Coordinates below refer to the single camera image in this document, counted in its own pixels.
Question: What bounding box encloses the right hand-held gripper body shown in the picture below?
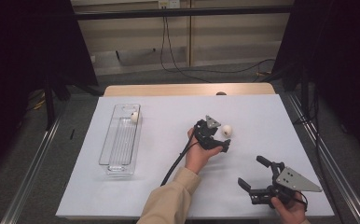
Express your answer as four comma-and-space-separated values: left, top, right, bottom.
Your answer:
248, 161, 323, 204

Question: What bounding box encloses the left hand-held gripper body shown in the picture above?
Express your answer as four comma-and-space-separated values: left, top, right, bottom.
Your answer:
194, 115, 224, 151

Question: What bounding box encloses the white egg with dark mark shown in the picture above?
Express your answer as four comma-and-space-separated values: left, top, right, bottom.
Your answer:
221, 124, 233, 138

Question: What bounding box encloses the clear plastic container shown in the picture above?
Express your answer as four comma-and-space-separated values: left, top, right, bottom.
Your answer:
98, 103, 144, 176

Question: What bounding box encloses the person's left hand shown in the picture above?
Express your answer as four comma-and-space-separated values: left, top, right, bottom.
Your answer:
185, 128, 224, 175

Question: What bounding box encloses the person's right hand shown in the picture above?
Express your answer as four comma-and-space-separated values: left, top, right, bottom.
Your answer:
270, 191, 308, 224

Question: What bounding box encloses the white table board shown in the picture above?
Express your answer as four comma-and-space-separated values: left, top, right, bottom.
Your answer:
55, 93, 335, 218

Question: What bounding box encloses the black horizontal bar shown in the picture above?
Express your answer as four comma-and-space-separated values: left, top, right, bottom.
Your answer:
74, 5, 294, 21

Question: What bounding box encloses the black curtain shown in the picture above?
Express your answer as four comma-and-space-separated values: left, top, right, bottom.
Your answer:
0, 0, 99, 181
272, 0, 360, 166

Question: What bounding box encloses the black metal stand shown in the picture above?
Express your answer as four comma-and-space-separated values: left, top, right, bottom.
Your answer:
42, 74, 57, 131

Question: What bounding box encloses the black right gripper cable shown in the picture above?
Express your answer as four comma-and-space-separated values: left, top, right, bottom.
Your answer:
293, 190, 309, 214

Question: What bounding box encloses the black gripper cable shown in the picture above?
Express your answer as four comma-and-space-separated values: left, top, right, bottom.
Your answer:
293, 190, 309, 214
159, 130, 200, 187

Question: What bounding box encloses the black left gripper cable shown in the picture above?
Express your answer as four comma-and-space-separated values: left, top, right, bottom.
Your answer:
159, 130, 200, 187

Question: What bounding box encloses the metal floor rail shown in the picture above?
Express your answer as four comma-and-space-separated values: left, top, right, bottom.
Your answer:
286, 92, 360, 224
0, 102, 66, 224

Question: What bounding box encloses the black cable bundle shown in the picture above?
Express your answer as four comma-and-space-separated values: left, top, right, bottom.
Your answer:
293, 83, 326, 188

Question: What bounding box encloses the black floor cable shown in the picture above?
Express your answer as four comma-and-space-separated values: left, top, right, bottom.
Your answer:
168, 58, 276, 75

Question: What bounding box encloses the black hanging wall cable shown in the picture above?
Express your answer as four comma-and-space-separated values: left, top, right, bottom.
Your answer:
159, 16, 214, 84

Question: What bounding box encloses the white wall socket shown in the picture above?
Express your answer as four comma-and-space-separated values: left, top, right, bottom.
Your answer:
158, 0, 181, 9

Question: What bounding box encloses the yellow cable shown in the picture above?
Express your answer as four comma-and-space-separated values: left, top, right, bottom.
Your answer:
33, 98, 48, 111

